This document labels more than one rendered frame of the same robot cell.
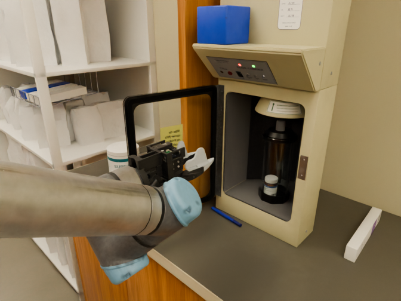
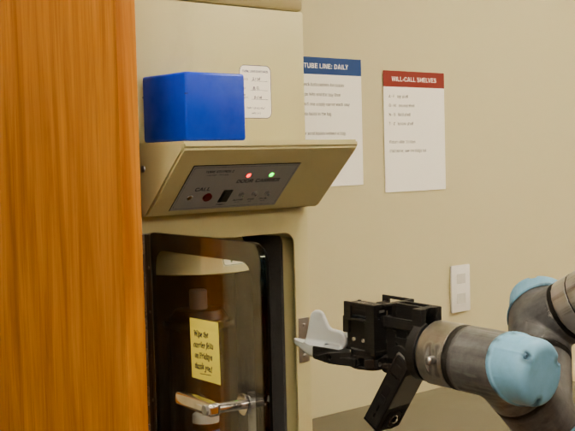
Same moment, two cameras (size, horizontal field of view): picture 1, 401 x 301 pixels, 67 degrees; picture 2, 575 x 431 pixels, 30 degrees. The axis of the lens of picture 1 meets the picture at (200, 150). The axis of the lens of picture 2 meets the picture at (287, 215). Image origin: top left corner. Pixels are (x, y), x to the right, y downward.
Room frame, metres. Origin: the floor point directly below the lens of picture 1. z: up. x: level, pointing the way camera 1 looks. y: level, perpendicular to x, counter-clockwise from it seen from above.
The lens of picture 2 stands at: (0.62, 1.39, 1.48)
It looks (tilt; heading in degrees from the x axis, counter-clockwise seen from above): 3 degrees down; 275
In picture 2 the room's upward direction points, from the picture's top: 1 degrees counter-clockwise
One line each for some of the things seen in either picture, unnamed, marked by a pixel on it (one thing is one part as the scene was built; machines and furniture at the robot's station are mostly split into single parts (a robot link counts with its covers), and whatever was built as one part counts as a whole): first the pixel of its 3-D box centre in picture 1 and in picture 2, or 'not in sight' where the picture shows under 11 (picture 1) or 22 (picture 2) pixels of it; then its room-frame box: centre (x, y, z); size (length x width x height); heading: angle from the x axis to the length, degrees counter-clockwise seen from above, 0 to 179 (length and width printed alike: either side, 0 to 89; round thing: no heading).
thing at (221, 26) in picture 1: (223, 25); (193, 109); (0.87, -0.06, 1.56); 0.10 x 0.10 x 0.09; 47
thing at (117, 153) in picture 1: (124, 162); not in sight; (1.18, 0.32, 1.02); 0.13 x 0.13 x 0.15
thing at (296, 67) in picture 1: (252, 65); (251, 176); (0.80, -0.13, 1.46); 0.32 x 0.12 x 0.10; 47
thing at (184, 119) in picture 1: (176, 156); (204, 396); (0.85, 0.07, 1.19); 0.30 x 0.01 x 0.40; 127
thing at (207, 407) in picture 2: not in sight; (210, 401); (0.82, 0.15, 1.20); 0.10 x 0.05 x 0.03; 127
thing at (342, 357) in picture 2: not in sight; (345, 353); (0.67, 0.07, 1.24); 0.09 x 0.05 x 0.02; 148
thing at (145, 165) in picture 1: (157, 168); (395, 337); (0.61, 0.09, 1.26); 0.12 x 0.08 x 0.09; 136
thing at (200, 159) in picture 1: (200, 158); not in sight; (0.66, 0.00, 1.26); 0.09 x 0.03 x 0.06; 123
